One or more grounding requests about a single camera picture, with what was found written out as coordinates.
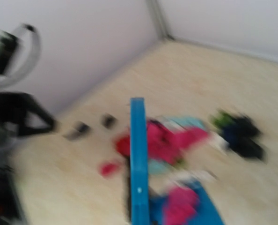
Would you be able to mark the dark scrap cluster back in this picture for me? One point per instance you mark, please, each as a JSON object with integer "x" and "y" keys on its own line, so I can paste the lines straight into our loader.
{"x": 240, "y": 134}

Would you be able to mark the dark blue scrap left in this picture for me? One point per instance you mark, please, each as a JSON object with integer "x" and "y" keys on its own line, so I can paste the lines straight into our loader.
{"x": 80, "y": 130}

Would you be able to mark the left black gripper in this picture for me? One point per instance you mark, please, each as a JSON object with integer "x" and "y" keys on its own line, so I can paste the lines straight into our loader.
{"x": 14, "y": 108}

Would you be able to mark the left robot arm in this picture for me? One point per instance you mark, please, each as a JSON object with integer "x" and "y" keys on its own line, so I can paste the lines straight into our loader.
{"x": 29, "y": 118}

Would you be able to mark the blue hand brush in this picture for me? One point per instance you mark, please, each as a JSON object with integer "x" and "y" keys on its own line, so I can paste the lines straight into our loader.
{"x": 138, "y": 187}

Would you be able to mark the small black scrap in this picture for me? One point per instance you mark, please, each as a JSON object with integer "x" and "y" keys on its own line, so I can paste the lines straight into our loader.
{"x": 108, "y": 121}

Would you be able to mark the small pink paper scrap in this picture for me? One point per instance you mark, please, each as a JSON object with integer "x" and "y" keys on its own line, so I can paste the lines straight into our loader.
{"x": 109, "y": 168}

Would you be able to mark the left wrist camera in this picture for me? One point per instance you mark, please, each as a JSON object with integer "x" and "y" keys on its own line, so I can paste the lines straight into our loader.
{"x": 9, "y": 46}

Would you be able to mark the blue plastic dustpan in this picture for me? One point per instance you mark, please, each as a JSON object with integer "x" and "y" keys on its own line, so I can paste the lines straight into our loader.
{"x": 185, "y": 203}

